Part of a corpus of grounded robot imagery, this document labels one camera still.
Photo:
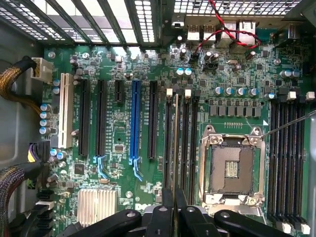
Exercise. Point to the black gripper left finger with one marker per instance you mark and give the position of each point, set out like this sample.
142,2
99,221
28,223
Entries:
160,222

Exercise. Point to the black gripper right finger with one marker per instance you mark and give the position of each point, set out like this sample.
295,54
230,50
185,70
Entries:
192,222

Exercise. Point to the RAM slot black latches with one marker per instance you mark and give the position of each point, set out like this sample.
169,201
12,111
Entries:
290,160
272,160
195,148

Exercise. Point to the RAM slot white latches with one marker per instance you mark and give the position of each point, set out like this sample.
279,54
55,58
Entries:
185,148
282,160
300,160
168,138

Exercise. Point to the silver socket cover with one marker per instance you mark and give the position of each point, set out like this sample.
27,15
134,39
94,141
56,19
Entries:
222,197

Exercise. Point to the silver finned heatsink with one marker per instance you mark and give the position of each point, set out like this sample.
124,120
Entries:
96,207

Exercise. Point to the CPU socket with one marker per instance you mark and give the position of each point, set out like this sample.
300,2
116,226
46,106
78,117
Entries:
232,168

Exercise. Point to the long black expansion slot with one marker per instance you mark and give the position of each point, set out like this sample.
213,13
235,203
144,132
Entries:
101,118
84,118
153,118

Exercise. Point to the blue expansion slot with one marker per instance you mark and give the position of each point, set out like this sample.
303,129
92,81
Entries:
135,118

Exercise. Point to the green motherboard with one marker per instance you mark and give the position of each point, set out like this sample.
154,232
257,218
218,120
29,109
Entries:
116,111

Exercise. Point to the black power connector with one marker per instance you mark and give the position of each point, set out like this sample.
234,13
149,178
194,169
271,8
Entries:
44,150

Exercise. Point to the short black expansion slot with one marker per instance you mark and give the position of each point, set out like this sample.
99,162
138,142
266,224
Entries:
119,91

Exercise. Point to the white expansion slot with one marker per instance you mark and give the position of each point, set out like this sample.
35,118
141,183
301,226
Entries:
65,111

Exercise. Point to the grey metal PC case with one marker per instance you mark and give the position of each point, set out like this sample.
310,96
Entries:
14,98

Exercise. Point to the white power connector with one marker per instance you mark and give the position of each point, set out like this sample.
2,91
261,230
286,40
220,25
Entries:
44,69

